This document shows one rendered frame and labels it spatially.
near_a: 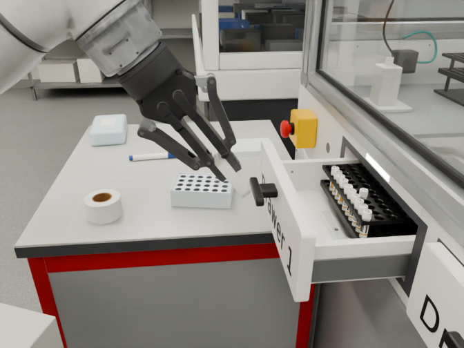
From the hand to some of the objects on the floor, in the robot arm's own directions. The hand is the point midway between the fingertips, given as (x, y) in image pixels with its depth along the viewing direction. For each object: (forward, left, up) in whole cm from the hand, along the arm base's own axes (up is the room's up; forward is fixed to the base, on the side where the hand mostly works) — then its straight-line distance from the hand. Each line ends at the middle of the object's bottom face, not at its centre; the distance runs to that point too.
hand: (232, 174), depth 58 cm
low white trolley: (-16, +37, -94) cm, 103 cm away
